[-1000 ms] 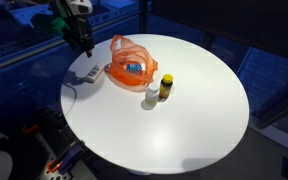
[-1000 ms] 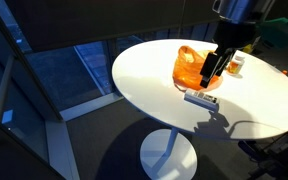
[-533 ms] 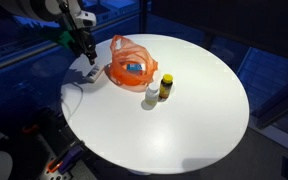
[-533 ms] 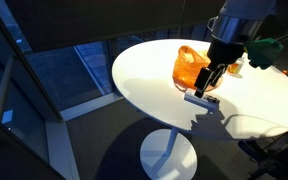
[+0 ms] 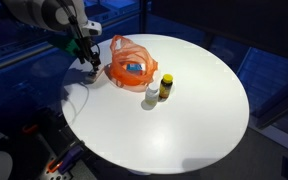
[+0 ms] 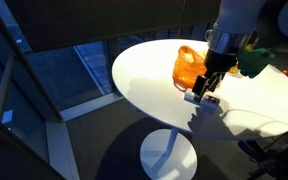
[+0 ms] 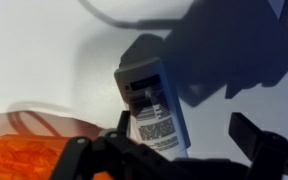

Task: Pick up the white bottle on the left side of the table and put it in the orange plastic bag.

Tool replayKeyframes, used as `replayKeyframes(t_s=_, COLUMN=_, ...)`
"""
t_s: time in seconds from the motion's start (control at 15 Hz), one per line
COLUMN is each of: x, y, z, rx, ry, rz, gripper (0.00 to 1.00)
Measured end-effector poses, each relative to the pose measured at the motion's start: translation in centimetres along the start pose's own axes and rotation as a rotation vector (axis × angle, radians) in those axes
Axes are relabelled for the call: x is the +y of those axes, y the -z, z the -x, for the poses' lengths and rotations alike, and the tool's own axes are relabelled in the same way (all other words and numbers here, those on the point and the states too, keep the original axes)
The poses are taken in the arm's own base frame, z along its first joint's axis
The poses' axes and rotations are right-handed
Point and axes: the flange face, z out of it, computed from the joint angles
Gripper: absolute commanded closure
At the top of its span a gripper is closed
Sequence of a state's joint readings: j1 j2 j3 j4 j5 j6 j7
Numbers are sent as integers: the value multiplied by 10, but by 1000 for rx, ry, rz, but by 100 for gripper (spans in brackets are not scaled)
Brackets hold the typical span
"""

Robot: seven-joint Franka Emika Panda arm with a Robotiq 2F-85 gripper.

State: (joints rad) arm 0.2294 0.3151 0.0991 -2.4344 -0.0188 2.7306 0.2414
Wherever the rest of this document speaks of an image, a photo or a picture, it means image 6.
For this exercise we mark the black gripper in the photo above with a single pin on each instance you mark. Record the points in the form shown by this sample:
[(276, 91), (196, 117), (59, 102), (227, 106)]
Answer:
[(219, 63)]

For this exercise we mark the white medicine box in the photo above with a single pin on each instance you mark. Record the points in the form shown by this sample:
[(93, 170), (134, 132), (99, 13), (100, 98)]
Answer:
[(210, 103)]

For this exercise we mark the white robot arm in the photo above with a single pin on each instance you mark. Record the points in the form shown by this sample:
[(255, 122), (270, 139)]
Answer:
[(235, 20)]

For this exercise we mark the orange plastic bag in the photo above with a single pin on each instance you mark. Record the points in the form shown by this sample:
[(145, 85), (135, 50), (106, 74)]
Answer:
[(185, 68)]

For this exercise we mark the yellow background object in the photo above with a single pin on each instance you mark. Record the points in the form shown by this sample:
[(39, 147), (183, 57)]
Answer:
[(248, 46)]

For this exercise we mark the small orange object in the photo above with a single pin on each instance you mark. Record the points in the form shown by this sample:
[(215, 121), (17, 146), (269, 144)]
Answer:
[(285, 71)]

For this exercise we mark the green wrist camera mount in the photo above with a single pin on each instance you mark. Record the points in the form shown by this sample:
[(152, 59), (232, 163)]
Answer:
[(254, 61)]

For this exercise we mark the white table pedestal base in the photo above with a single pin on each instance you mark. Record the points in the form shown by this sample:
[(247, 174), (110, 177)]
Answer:
[(169, 156)]

